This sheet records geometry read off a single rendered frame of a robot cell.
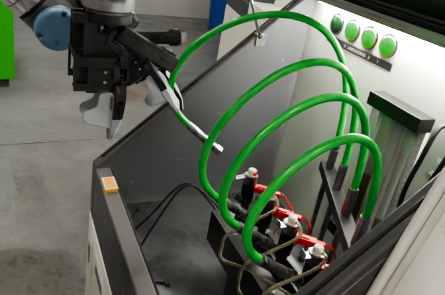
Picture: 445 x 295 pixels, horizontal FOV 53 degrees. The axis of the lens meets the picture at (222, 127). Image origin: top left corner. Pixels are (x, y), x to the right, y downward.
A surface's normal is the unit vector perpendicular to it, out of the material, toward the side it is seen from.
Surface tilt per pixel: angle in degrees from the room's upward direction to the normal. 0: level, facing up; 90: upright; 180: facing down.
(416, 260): 76
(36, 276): 0
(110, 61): 90
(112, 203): 0
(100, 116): 93
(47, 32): 90
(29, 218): 0
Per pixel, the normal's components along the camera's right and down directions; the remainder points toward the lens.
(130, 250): 0.17, -0.90
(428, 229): -0.84, -0.18
